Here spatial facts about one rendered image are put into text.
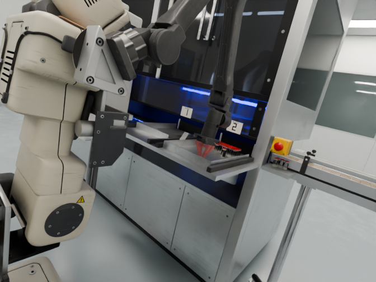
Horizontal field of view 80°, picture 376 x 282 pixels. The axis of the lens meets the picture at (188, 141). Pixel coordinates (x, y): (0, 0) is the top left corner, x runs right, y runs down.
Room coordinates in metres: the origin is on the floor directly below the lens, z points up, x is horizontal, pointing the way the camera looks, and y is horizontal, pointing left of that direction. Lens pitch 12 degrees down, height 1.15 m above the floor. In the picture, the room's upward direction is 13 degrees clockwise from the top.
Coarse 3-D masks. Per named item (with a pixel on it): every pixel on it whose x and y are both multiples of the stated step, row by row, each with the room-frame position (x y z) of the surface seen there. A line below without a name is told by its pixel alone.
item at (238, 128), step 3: (231, 123) 1.20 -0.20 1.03; (237, 123) 1.18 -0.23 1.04; (240, 123) 1.17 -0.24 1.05; (231, 126) 1.19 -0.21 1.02; (237, 126) 1.17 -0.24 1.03; (240, 126) 1.16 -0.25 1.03; (228, 129) 1.20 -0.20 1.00; (231, 129) 1.19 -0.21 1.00; (234, 129) 1.18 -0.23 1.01; (237, 129) 1.17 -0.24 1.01; (240, 129) 1.16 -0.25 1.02; (234, 132) 1.18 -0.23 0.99; (237, 132) 1.17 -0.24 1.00; (240, 132) 1.16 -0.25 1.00
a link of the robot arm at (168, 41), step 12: (180, 0) 0.62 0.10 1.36; (192, 0) 0.62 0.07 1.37; (204, 0) 0.65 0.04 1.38; (168, 12) 0.60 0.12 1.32; (180, 12) 0.59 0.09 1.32; (192, 12) 0.63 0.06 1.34; (156, 24) 0.60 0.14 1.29; (168, 24) 0.57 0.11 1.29; (180, 24) 0.59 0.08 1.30; (156, 36) 0.53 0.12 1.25; (168, 36) 0.55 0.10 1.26; (180, 36) 0.58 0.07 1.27; (156, 48) 0.53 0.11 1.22; (168, 48) 0.55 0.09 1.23; (180, 48) 0.58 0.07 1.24; (156, 60) 0.55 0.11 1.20; (168, 60) 0.56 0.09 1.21
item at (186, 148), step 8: (168, 144) 0.95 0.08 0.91; (176, 144) 1.03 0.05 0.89; (184, 144) 1.08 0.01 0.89; (192, 144) 1.13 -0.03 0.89; (176, 152) 0.92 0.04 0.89; (184, 152) 0.89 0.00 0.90; (192, 152) 1.00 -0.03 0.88; (192, 160) 0.86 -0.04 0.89; (200, 160) 0.84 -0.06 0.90; (208, 160) 0.82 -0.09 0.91; (216, 160) 0.84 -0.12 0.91; (224, 160) 0.89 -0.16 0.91; (232, 160) 0.95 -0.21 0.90
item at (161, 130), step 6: (138, 126) 1.25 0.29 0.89; (144, 126) 1.22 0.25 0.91; (150, 126) 1.34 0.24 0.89; (156, 126) 1.38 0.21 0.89; (162, 126) 1.42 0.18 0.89; (168, 126) 1.47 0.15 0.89; (174, 126) 1.51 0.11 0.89; (150, 132) 1.18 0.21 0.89; (156, 132) 1.16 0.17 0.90; (162, 132) 1.13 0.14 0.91; (168, 132) 1.33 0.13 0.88; (174, 132) 1.37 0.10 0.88; (180, 132) 1.42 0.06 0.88
